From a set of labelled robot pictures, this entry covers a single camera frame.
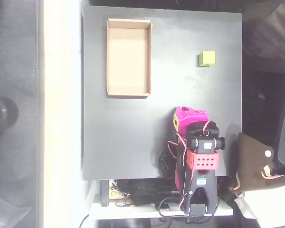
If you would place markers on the magenta gripper yellow face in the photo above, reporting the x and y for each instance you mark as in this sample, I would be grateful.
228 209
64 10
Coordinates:
188 118

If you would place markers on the green cube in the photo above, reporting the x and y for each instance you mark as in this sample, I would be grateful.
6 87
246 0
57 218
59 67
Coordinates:
207 58

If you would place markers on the black lattice robot base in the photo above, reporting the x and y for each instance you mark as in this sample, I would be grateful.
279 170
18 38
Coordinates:
165 164

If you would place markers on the shallow cardboard box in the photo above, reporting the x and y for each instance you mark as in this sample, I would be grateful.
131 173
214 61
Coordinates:
128 57

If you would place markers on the brown felt bag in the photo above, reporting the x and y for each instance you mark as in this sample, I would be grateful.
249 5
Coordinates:
249 166

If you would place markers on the small black connector plug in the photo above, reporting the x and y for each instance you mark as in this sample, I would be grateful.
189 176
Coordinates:
165 207

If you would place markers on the dark brown cloth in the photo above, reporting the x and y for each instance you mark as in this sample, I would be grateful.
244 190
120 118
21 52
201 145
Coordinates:
270 35

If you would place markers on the small wooden piece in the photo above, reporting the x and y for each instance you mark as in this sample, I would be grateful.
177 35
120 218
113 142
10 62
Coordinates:
115 194

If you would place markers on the white shelf board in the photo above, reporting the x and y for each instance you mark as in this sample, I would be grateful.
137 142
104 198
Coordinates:
123 212

